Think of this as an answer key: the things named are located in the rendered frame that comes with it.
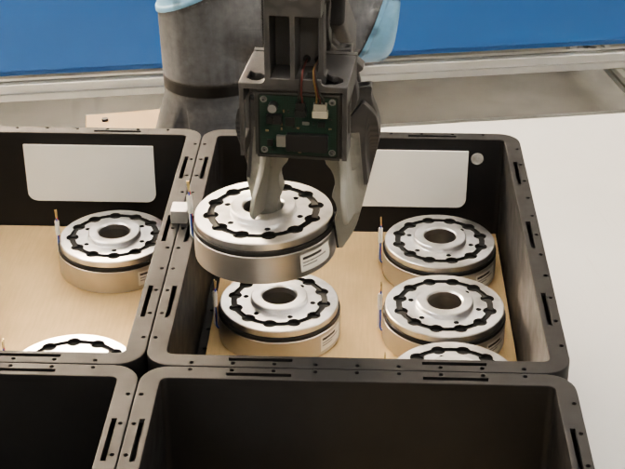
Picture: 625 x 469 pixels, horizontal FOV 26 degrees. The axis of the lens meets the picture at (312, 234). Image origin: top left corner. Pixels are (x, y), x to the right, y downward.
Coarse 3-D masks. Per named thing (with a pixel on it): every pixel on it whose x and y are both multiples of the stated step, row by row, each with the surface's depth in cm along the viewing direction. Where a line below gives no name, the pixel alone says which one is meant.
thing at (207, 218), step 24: (216, 192) 101; (240, 192) 102; (288, 192) 101; (312, 192) 101; (216, 216) 99; (312, 216) 98; (216, 240) 95; (240, 240) 95; (264, 240) 95; (288, 240) 94
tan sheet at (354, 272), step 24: (360, 240) 131; (336, 264) 127; (360, 264) 127; (336, 288) 123; (360, 288) 123; (384, 288) 123; (504, 288) 123; (360, 312) 120; (216, 336) 116; (360, 336) 116; (504, 336) 116
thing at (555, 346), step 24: (216, 144) 127; (456, 144) 128; (480, 144) 128; (504, 144) 127; (192, 192) 118; (528, 192) 118; (528, 216) 114; (192, 240) 110; (528, 240) 110; (528, 264) 108; (168, 288) 104; (552, 288) 104; (168, 312) 103; (552, 312) 101; (168, 336) 98; (552, 336) 98; (168, 360) 95; (192, 360) 95; (216, 360) 95; (240, 360) 95; (264, 360) 95; (288, 360) 95; (312, 360) 95; (336, 360) 95; (360, 360) 95; (384, 360) 95; (408, 360) 95; (432, 360) 95; (456, 360) 95; (480, 360) 95; (552, 360) 95
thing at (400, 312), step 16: (400, 288) 117; (416, 288) 117; (464, 288) 117; (480, 288) 117; (400, 304) 115; (480, 304) 114; (496, 304) 114; (400, 320) 112; (416, 320) 113; (432, 320) 112; (448, 320) 112; (464, 320) 112; (480, 320) 113; (496, 320) 112; (416, 336) 111; (432, 336) 110; (448, 336) 110; (464, 336) 110; (480, 336) 111
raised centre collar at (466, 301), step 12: (432, 288) 116; (444, 288) 116; (456, 288) 116; (420, 300) 114; (468, 300) 114; (420, 312) 113; (432, 312) 113; (444, 312) 113; (456, 312) 113; (468, 312) 113
